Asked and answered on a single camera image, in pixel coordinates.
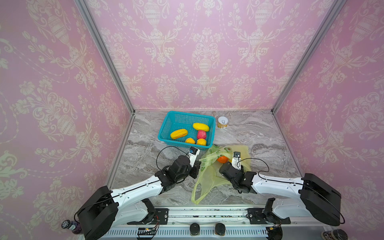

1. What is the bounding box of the pink red fruit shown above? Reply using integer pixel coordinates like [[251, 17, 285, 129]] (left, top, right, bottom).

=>
[[197, 130, 207, 140]]

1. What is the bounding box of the ridged yellow-orange fruit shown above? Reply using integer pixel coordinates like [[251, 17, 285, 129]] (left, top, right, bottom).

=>
[[170, 129, 188, 140]]

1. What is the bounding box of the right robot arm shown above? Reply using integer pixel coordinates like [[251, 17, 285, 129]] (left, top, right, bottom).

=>
[[219, 163, 346, 227]]

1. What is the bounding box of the yellow lemon fruit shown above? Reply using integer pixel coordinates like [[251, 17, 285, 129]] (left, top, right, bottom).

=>
[[197, 138, 207, 146]]

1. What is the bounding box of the teal plastic basket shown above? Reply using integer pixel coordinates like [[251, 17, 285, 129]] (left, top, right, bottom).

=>
[[158, 111, 216, 150]]

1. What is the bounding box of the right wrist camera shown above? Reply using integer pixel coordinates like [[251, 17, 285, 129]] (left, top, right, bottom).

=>
[[232, 152, 241, 171]]

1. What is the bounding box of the black knob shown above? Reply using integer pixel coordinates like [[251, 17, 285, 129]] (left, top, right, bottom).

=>
[[215, 223, 226, 236], [190, 223, 201, 236]]

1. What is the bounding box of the left black knob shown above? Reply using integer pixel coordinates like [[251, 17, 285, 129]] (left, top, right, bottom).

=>
[[190, 223, 201, 236]]

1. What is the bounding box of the smooth yellow mango fruit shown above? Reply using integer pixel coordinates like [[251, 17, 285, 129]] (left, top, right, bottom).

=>
[[193, 123, 210, 132]]

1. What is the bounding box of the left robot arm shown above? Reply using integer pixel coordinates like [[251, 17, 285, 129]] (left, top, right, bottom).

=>
[[74, 153, 201, 240]]

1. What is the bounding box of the yellow drink can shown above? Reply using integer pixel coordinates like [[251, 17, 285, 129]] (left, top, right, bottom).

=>
[[217, 116, 229, 129]]

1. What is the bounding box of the purple drink bottle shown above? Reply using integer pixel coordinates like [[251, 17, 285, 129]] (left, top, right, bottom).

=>
[[61, 220, 83, 235]]

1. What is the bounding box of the dark jar bottom right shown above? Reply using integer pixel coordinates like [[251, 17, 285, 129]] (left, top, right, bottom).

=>
[[321, 229, 349, 240]]

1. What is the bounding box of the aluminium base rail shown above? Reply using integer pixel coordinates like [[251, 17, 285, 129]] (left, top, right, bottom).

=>
[[100, 205, 291, 240]]

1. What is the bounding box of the right black knob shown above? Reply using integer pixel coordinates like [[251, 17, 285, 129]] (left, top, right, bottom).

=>
[[215, 223, 226, 236]]

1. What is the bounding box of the yellow-green plastic bag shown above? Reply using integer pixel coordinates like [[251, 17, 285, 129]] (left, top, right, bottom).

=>
[[191, 144, 251, 205]]

